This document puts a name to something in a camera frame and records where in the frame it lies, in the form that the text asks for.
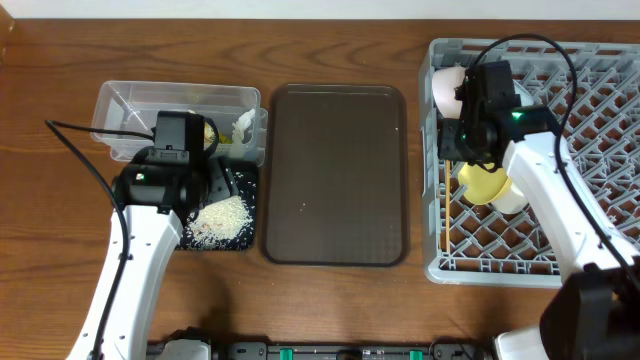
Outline pile of rice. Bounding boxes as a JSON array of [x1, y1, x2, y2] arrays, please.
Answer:
[[185, 172, 255, 250]]

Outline yellow plate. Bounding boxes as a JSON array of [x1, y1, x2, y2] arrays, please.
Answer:
[[457, 164, 512, 205]]

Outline green red snack wrapper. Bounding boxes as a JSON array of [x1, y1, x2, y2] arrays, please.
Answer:
[[204, 124, 232, 145]]

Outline light blue bowl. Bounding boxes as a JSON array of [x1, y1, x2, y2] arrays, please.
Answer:
[[513, 80, 535, 107]]

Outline white cup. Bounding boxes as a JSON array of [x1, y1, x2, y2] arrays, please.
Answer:
[[491, 183, 528, 215]]

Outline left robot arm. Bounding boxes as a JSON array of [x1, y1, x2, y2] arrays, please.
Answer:
[[69, 111, 237, 359]]

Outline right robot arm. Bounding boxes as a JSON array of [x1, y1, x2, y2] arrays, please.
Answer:
[[430, 61, 639, 359]]

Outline black waste tray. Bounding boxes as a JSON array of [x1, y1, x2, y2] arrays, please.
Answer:
[[174, 158, 260, 252]]

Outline clear plastic waste bin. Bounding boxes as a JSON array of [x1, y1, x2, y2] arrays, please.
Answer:
[[92, 81, 268, 166]]

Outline grey dishwasher rack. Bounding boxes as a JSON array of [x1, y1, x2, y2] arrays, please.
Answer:
[[418, 38, 639, 288]]

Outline dark brown serving tray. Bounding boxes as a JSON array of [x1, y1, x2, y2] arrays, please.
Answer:
[[260, 84, 410, 268]]

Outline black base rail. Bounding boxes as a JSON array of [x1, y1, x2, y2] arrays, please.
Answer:
[[146, 327, 497, 360]]

